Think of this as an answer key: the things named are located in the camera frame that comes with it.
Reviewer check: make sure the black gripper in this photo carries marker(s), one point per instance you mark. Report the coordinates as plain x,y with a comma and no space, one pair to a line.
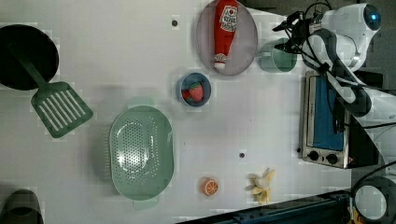
299,33

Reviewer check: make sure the green mug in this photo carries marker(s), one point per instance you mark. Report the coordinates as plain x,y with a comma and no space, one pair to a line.
273,60

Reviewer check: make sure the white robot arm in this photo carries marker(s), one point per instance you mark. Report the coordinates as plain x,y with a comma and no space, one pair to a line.
335,45

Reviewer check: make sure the pink round plate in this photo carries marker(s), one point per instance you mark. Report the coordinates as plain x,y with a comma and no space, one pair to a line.
245,41

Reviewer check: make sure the red ketchup bottle toy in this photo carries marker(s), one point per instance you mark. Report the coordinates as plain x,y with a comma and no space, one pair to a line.
225,24

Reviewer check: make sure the silver toaster oven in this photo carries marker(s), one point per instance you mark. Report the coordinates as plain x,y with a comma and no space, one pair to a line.
331,136

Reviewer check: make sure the blue small bowl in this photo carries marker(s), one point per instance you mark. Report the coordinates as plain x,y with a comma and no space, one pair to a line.
186,81

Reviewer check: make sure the red strawberry toy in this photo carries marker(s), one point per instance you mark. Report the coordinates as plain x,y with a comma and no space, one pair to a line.
195,92

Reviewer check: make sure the peeled banana toy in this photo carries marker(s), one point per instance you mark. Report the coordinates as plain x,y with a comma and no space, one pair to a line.
260,186

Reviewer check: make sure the orange slice toy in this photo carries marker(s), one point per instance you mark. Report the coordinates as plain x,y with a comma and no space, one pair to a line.
209,187

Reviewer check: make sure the green perforated colander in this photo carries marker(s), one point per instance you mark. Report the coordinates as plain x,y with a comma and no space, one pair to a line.
141,153

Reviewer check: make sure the green slotted spatula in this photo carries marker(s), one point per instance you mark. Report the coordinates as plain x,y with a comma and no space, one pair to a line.
59,107

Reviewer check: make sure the dark round object corner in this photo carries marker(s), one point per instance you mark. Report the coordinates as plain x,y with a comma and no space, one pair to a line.
21,207

